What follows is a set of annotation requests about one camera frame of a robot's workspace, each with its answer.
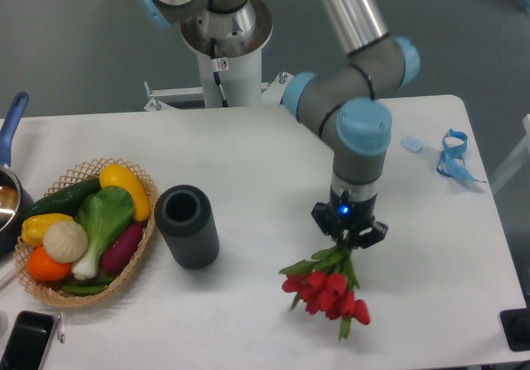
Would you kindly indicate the purple sweet potato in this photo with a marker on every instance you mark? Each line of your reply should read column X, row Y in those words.
column 119, row 254

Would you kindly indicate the white frame at right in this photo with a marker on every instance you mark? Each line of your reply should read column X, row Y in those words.
column 513, row 162

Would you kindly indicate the orange fruit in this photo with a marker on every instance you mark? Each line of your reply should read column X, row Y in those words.
column 42, row 267

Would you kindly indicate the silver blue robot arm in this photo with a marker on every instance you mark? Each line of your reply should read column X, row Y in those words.
column 344, row 110

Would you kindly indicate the woven wicker basket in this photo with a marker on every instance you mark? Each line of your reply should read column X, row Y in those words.
column 87, row 170

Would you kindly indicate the dark grey ribbed vase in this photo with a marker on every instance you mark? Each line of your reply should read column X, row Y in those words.
column 184, row 216

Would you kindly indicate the blue handled saucepan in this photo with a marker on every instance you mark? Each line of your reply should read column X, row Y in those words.
column 15, row 201

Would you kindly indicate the black smartphone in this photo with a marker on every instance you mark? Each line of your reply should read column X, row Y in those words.
column 29, row 341

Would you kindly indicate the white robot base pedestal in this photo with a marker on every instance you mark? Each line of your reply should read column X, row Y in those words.
column 228, row 49

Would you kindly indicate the green pea pods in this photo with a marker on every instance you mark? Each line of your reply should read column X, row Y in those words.
column 86, row 288

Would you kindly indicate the small pale blue cap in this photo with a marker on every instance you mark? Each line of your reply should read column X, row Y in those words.
column 412, row 144

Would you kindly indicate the yellow bell pepper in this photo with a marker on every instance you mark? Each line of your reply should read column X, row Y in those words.
column 35, row 227

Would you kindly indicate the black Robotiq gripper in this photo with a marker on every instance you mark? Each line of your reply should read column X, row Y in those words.
column 342, row 214

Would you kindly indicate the red tulip bouquet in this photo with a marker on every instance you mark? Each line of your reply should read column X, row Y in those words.
column 326, row 283

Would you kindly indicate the green bok choy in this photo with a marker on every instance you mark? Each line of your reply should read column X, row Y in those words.
column 104, row 216

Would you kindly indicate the green cucumber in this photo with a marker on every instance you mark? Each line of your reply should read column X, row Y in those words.
column 66, row 200

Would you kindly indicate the black device at table edge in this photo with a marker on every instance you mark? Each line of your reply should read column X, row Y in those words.
column 515, row 324

